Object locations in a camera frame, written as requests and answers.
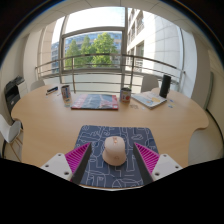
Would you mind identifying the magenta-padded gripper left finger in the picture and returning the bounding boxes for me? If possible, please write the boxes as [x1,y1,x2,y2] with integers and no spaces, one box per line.
[40,142,93,186]

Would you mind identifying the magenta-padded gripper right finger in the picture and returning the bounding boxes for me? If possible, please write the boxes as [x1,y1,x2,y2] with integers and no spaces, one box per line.
[133,142,184,186]

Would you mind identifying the beige computer mouse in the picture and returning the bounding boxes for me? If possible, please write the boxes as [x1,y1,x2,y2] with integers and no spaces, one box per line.
[101,135,128,167]

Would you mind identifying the blue patterned mouse pad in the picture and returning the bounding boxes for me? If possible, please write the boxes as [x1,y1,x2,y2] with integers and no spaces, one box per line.
[73,124,160,189]

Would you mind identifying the red and blue magazine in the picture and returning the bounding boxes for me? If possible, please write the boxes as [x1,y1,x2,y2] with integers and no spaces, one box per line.
[70,93,120,111]

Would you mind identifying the open light magazine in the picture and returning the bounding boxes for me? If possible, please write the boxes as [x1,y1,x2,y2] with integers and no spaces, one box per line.
[131,90,168,110]

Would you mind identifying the blue printed can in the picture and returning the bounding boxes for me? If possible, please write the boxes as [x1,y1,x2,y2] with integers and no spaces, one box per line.
[60,84,72,100]

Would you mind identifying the red and white can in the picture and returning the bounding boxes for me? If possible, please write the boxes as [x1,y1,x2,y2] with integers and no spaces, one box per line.
[119,87,132,103]

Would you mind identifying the dark blue stapler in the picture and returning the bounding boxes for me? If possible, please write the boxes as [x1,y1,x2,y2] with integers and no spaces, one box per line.
[45,86,59,96]

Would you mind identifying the white chair with wooden legs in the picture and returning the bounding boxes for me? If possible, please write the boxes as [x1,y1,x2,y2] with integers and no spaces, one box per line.
[0,113,24,163]

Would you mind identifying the black cylindrical speaker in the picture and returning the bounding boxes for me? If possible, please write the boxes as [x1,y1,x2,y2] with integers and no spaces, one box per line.
[158,74,172,99]

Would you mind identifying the grey-green door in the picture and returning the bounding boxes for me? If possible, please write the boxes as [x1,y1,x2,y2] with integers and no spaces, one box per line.
[204,70,215,109]

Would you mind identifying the metal railing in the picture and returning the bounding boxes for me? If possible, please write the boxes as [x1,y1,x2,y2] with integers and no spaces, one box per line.
[34,53,186,94]

